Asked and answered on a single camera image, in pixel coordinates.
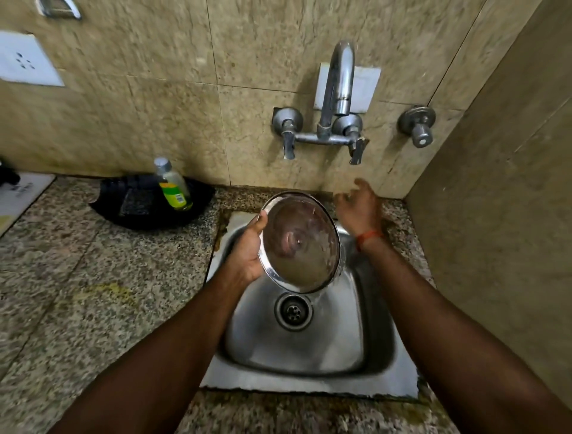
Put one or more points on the person's right fingers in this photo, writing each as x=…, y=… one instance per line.
x=353, y=190

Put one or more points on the red wrist thread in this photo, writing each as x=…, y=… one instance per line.
x=368, y=237

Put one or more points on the chrome wall mixer tap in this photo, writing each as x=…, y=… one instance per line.
x=333, y=111

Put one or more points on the stainless steel sink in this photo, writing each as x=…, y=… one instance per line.
x=313, y=340

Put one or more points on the white wall plate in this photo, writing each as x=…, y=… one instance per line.
x=364, y=87

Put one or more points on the sink drain strainer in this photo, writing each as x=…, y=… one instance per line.
x=293, y=311

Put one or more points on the person's left forearm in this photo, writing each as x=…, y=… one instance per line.
x=152, y=366

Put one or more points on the round steel plate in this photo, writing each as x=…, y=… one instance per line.
x=300, y=242

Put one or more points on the person's right hand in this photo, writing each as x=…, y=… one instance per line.
x=359, y=210

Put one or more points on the clear dish soap bottle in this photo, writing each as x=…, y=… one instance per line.
x=173, y=185

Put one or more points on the black plastic tray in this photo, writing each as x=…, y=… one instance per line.
x=134, y=203

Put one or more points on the person's right forearm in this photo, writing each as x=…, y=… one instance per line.
x=460, y=344

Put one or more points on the white induction cooktop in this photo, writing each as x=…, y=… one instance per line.
x=18, y=196

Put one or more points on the person's left hand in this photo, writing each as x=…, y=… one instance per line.
x=245, y=259

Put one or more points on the person's left thumb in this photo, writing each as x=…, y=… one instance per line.
x=258, y=226

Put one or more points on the white wall power socket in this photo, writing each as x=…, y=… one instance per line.
x=24, y=60

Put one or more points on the chrome wall valve knob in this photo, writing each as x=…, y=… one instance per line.
x=418, y=125

